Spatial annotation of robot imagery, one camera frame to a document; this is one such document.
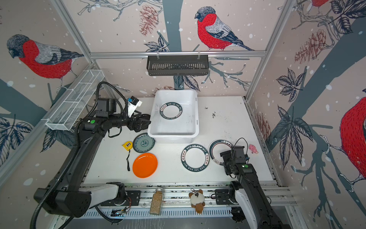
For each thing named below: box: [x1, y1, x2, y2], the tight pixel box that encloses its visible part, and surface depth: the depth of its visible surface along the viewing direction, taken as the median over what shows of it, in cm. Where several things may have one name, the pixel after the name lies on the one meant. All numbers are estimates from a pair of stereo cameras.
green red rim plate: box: [208, 139, 234, 166], surface depth 93 cm
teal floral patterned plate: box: [132, 132, 156, 154], surface depth 97 cm
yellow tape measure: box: [122, 141, 133, 172], surface depth 94 cm
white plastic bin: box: [147, 89, 200, 145], surface depth 106 cm
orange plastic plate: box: [132, 152, 159, 179], surface depth 87 cm
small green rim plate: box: [159, 102, 183, 120], surface depth 113 cm
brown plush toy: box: [188, 188, 206, 214], surface depth 73 cm
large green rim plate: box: [181, 143, 211, 173], surface depth 90 cm
